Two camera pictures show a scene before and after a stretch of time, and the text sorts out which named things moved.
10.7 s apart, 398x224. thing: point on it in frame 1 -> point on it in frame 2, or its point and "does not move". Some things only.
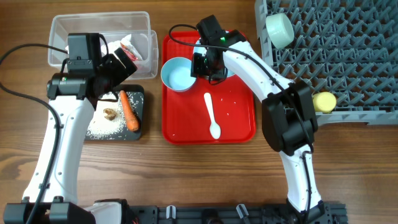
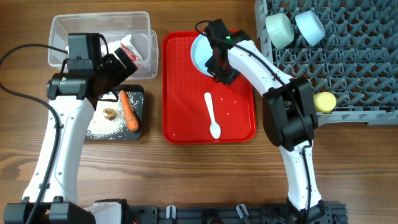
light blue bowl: x=176 y=74 -> x=310 y=27
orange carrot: x=132 y=123 does not move
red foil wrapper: x=129 y=52 does not move
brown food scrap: x=111 y=112 does not move
